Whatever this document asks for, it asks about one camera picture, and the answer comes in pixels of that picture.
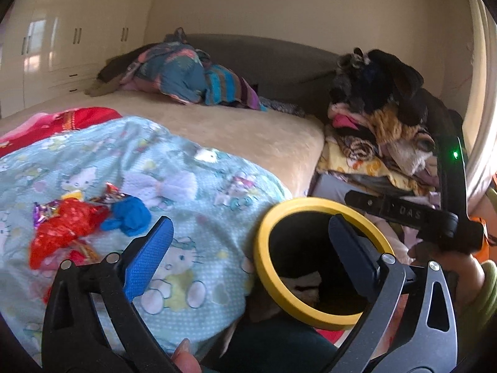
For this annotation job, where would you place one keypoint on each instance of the right hand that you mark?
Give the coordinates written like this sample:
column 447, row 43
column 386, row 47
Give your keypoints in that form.
column 470, row 273

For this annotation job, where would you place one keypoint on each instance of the red plastic wrapper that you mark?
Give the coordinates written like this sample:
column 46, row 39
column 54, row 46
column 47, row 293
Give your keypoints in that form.
column 75, row 219

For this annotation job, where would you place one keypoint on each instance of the blue wrapper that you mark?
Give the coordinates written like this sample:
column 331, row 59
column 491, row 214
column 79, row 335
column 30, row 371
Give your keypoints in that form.
column 129, row 215

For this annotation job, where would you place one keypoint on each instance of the red blanket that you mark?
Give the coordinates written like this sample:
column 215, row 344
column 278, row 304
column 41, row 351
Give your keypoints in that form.
column 44, row 125

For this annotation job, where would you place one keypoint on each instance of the cream glossy wardrobe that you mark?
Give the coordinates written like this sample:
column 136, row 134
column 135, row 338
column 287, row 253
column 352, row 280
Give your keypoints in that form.
column 51, row 48

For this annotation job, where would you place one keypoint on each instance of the Hello Kitty light blue quilt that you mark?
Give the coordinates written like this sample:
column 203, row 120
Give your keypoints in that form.
column 84, row 194

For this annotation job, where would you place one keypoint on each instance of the purple foil candy wrapper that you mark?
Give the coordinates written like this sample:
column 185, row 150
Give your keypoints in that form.
column 44, row 212

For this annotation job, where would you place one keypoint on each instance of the grey headboard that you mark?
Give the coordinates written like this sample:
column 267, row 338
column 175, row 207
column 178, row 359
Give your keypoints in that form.
column 276, row 69

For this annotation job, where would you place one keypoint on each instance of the grey storage box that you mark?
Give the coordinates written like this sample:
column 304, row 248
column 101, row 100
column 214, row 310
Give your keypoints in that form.
column 331, row 188

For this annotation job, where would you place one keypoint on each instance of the beige bed mattress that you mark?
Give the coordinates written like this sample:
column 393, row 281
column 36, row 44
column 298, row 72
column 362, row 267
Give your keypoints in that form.
column 286, row 145

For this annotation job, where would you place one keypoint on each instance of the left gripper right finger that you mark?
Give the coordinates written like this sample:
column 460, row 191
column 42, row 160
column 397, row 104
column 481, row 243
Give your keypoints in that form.
column 427, row 337

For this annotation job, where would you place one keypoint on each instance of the blue floral bundled blanket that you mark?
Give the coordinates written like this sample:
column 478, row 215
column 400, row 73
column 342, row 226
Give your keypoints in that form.
column 172, row 68

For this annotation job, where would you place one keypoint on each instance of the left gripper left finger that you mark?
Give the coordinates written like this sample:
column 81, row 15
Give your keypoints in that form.
column 91, row 323

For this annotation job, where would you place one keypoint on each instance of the pile of clothes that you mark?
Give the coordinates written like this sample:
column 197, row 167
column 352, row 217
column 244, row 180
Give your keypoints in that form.
column 383, row 126

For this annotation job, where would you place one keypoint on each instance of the black bin with yellow rim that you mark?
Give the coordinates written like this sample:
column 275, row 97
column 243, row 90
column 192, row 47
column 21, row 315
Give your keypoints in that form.
column 293, row 241

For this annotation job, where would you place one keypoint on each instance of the left hand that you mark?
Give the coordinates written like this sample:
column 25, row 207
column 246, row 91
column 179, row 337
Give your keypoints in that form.
column 184, row 359

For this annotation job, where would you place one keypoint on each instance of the striped colourful cloth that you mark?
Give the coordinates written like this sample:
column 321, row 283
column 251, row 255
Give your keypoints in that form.
column 225, row 87

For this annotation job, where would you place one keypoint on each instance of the dark brown garment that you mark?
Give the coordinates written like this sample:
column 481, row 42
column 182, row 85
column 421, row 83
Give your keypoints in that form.
column 119, row 73

